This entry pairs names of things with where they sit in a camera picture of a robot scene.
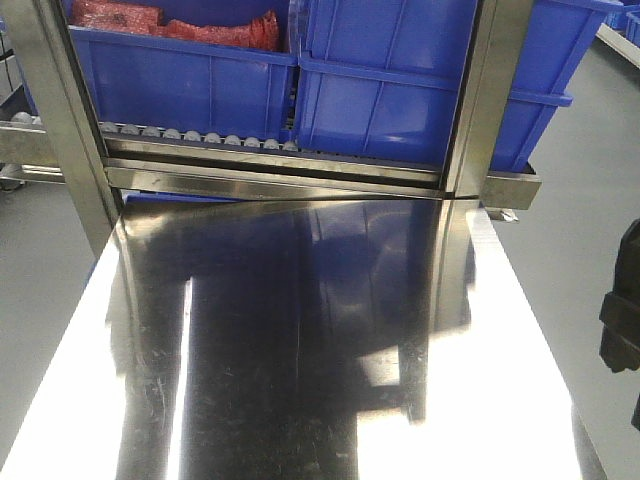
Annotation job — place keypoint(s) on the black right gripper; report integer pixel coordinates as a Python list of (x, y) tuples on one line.
[(619, 314)]

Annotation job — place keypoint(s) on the roller conveyor track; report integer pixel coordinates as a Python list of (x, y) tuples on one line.
[(193, 136)]

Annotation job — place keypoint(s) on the right blue plastic bin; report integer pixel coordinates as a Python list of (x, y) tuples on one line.
[(380, 79)]

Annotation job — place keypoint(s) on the blue plastic bin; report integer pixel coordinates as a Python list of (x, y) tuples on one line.
[(380, 79), (188, 85)]

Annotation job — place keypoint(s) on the left blue plastic bin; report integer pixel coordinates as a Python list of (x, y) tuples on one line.
[(188, 85)]

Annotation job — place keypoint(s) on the red mesh bags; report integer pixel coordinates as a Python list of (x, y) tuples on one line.
[(260, 33)]

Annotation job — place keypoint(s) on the stainless steel rack frame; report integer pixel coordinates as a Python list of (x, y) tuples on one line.
[(96, 168)]

